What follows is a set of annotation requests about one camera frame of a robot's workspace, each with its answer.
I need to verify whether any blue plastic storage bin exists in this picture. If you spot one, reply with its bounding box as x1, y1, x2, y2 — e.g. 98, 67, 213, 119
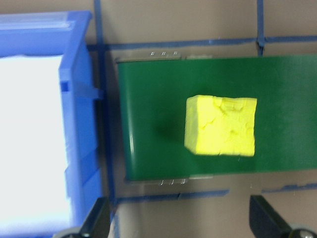
0, 10, 105, 238

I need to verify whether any white sheet bin liner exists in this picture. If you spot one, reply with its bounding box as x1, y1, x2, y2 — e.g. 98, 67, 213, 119
0, 55, 74, 226

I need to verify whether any yellow foam block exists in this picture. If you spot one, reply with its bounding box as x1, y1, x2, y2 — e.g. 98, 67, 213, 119
184, 94, 258, 158

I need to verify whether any green belt conveyor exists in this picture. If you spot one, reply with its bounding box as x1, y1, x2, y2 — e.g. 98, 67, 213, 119
115, 51, 317, 187

